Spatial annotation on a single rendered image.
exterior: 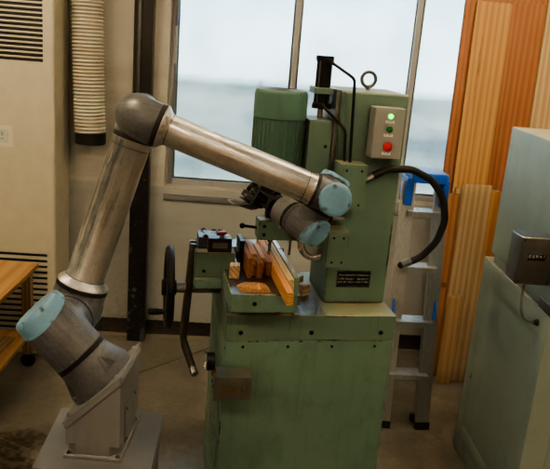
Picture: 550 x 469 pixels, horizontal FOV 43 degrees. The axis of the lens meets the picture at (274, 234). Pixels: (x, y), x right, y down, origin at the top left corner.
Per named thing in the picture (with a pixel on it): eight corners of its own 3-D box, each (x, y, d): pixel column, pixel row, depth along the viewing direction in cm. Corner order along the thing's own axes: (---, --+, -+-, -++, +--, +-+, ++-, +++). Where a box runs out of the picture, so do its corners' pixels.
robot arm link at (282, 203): (305, 205, 211) (289, 232, 213) (294, 197, 214) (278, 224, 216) (289, 199, 204) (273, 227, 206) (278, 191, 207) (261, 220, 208)
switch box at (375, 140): (364, 154, 230) (370, 105, 225) (394, 155, 232) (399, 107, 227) (370, 157, 224) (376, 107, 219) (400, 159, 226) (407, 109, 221)
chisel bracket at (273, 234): (253, 238, 246) (255, 215, 244) (293, 239, 249) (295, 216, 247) (257, 244, 239) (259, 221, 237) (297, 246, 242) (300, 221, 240)
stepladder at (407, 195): (368, 414, 333) (394, 165, 313) (420, 416, 335) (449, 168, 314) (375, 429, 317) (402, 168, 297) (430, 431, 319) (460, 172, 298)
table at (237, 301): (187, 252, 272) (188, 237, 270) (264, 253, 278) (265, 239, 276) (198, 313, 215) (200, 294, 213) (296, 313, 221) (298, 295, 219)
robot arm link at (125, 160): (32, 336, 199) (116, 83, 187) (48, 317, 216) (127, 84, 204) (84, 354, 201) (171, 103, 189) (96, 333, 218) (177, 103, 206)
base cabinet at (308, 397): (201, 453, 289) (210, 291, 270) (337, 448, 300) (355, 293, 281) (211, 528, 246) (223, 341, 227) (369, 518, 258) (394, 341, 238)
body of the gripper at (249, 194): (249, 175, 213) (276, 194, 206) (264, 180, 220) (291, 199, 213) (236, 196, 214) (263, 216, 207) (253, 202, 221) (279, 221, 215)
